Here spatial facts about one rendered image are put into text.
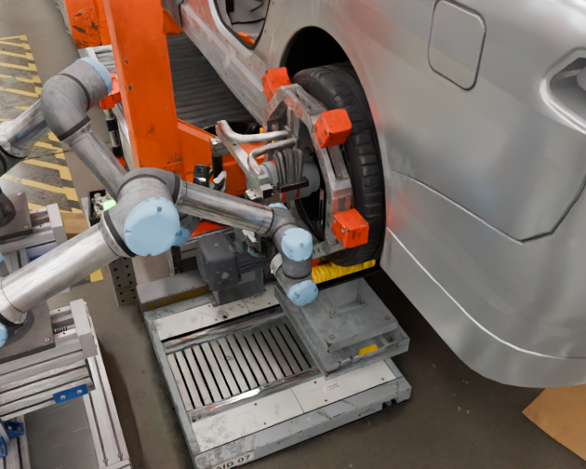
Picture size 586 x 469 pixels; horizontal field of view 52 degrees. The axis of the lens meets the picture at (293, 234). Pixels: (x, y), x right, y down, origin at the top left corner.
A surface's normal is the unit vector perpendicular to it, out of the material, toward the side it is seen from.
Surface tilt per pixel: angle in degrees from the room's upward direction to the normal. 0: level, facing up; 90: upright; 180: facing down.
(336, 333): 0
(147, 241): 87
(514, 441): 0
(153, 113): 90
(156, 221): 87
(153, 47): 90
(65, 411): 0
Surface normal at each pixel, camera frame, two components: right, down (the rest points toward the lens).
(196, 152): 0.41, 0.56
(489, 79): -0.92, 0.25
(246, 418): 0.00, -0.79
